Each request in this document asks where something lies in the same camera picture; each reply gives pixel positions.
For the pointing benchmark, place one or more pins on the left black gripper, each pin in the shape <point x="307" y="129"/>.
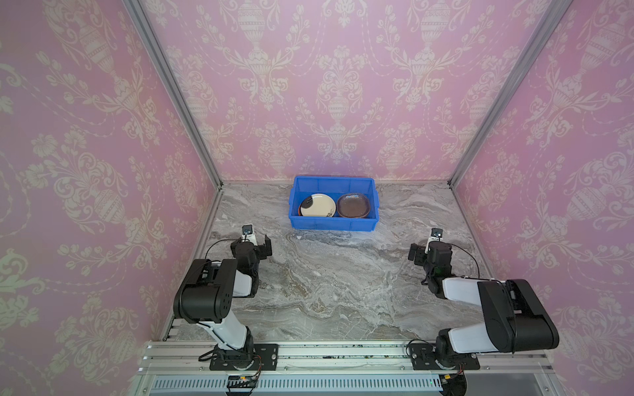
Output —
<point x="262" y="252"/>

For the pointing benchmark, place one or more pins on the corner aluminium post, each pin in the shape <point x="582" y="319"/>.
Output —
<point x="548" y="23"/>
<point x="165" y="73"/>

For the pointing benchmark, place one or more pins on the brown clear plate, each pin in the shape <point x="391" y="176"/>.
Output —
<point x="353" y="206"/>

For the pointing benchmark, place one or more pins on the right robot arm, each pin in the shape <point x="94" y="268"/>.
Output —
<point x="514" y="319"/>

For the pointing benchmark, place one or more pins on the aluminium frame rail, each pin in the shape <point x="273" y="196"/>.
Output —
<point x="339" y="368"/>

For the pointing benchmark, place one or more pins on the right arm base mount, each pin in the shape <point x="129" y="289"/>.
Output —
<point x="425" y="357"/>

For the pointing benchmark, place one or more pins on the left corner aluminium post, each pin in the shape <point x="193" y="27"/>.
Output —
<point x="165" y="73"/>

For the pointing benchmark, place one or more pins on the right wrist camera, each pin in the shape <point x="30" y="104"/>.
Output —
<point x="435" y="236"/>

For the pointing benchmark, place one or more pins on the right corner aluminium post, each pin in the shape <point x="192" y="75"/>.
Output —
<point x="548" y="23"/>

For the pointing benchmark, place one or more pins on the blue plastic bin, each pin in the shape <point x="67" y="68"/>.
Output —
<point x="334" y="187"/>

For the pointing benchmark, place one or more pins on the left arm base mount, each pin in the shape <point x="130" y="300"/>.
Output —
<point x="260" y="357"/>

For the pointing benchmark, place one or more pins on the cream plate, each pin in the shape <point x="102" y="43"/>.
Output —
<point x="318" y="205"/>

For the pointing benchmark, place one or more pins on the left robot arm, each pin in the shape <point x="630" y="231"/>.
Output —
<point x="206" y="294"/>

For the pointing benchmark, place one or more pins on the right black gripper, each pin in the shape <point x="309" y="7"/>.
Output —
<point x="420" y="255"/>

